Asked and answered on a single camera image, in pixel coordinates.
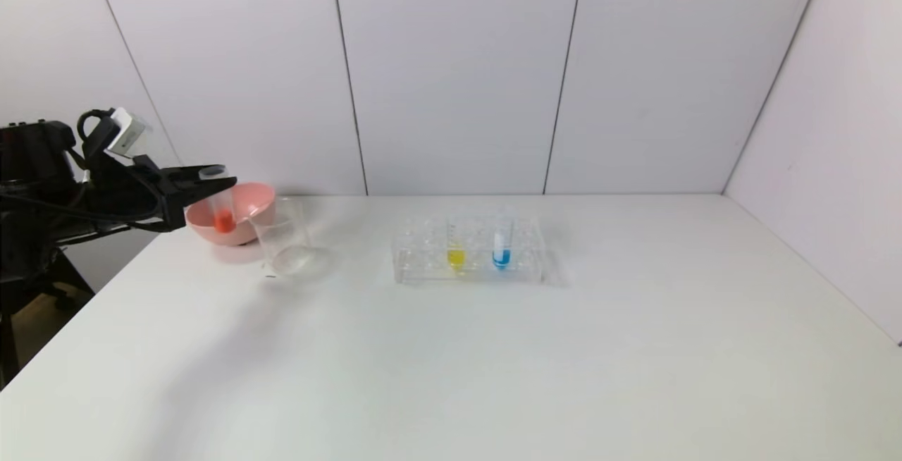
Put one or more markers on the test tube with red pigment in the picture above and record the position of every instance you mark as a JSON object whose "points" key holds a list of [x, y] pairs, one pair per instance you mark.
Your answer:
{"points": [[224, 220]]}

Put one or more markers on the clear acrylic test tube rack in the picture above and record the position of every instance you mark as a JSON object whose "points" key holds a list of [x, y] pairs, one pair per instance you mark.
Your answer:
{"points": [[525, 263]]}

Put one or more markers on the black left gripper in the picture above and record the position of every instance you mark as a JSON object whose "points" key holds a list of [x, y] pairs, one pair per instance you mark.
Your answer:
{"points": [[171, 197]]}

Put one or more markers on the test tube with blue pigment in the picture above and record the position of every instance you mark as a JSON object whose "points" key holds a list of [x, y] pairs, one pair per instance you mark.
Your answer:
{"points": [[501, 257]]}

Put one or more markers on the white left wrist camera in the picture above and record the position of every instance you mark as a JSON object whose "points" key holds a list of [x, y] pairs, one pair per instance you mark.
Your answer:
{"points": [[128, 131]]}

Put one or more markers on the test tube with yellow pigment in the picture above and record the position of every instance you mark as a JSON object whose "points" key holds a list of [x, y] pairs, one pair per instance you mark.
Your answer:
{"points": [[456, 257]]}

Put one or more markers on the black and orange left arm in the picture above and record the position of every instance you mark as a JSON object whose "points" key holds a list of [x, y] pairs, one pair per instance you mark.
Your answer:
{"points": [[32, 165]]}

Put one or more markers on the dark equipment beside table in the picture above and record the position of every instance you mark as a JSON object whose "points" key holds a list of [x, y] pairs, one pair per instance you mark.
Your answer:
{"points": [[28, 320]]}

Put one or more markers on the clear plastic beaker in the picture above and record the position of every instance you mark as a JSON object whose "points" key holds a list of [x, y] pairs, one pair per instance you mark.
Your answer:
{"points": [[285, 242]]}

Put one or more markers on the pink bowl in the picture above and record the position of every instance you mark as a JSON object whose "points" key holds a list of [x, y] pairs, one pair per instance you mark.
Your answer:
{"points": [[243, 218]]}

